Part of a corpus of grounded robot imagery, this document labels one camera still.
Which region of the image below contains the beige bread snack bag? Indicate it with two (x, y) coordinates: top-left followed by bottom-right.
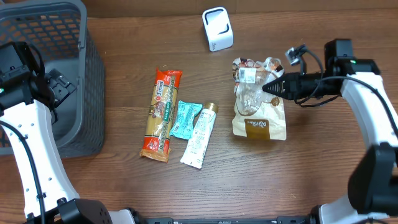
(232, 57), (287, 141)

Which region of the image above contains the teal snack packet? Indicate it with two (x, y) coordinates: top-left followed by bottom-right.
(170, 100), (203, 140)

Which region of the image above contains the white tube gold cap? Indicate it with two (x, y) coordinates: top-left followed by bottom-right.
(180, 102), (218, 169)

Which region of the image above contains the red spaghetti pasta packet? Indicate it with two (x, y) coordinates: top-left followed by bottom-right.
(140, 69), (182, 162)

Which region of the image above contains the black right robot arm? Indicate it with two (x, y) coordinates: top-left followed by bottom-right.
(262, 39), (397, 223)

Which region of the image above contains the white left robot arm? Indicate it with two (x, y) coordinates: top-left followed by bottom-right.
(1, 42), (137, 223)

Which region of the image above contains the white barcode scanner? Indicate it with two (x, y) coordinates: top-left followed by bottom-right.
(202, 7), (234, 52)

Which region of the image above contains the grey plastic mesh basket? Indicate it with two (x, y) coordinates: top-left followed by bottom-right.
(1, 0), (105, 158)

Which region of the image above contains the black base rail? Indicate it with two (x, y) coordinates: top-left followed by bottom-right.
(132, 210), (317, 224)

